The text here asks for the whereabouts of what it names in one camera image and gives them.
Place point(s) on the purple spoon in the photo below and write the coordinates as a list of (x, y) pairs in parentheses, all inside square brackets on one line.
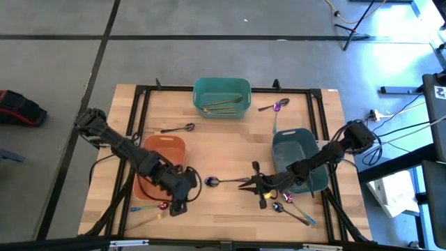
[(284, 102)]

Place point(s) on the blue-grey plastic bin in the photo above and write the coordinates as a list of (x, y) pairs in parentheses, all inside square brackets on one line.
[(289, 150)]

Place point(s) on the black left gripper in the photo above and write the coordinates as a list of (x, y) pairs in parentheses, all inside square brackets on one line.
[(179, 184)]

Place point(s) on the black tripod stand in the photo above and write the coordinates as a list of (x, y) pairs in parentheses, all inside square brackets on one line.
[(353, 31)]

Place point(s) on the black and red bag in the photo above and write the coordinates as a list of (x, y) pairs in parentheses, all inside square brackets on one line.
[(21, 108)]

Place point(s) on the black equipment cabinet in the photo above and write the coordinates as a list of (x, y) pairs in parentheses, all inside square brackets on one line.
[(435, 122)]

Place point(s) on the gold cutlery piece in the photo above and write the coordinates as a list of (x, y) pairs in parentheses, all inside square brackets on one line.
[(209, 109), (226, 112), (161, 216)]

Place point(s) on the white box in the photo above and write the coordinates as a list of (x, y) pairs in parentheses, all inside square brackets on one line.
[(393, 195)]

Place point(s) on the gold fork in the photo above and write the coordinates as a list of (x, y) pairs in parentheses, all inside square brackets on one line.
[(238, 100)]

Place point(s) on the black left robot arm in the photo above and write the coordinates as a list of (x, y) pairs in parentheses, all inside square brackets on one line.
[(118, 144)]

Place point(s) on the green plastic bin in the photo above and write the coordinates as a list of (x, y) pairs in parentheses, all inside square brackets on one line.
[(223, 89)]

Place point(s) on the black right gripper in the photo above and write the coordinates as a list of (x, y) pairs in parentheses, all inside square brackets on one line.
[(278, 181)]

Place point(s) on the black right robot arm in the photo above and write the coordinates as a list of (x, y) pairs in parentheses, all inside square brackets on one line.
[(324, 155)]

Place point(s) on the black diagonal support strut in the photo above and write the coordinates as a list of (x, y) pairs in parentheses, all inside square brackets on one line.
[(111, 209), (345, 218)]

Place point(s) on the white power strip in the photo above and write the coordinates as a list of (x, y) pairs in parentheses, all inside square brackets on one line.
[(374, 115)]

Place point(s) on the black table frame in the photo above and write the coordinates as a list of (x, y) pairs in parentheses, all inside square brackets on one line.
[(140, 90)]

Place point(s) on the iridescent rainbow spoon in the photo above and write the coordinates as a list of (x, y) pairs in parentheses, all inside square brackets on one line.
[(288, 197), (277, 106), (163, 205)]

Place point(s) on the orange plastic bin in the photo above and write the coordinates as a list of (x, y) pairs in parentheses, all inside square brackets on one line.
[(167, 146)]

